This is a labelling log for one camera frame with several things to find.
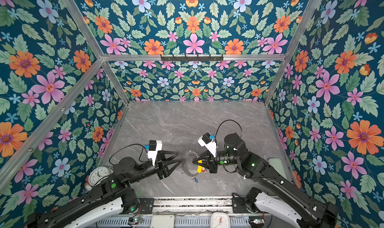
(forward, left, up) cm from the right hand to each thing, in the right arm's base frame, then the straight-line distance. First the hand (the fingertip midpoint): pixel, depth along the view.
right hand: (194, 160), depth 60 cm
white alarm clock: (+2, +55, -24) cm, 60 cm away
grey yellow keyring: (+1, +5, -6) cm, 8 cm away
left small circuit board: (-18, +29, -27) cm, 44 cm away
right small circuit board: (-18, -29, -29) cm, 45 cm away
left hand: (0, +5, +3) cm, 6 cm away
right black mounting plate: (-12, -21, -27) cm, 37 cm away
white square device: (-18, +16, -27) cm, 36 cm away
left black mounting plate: (-11, +25, -27) cm, 39 cm away
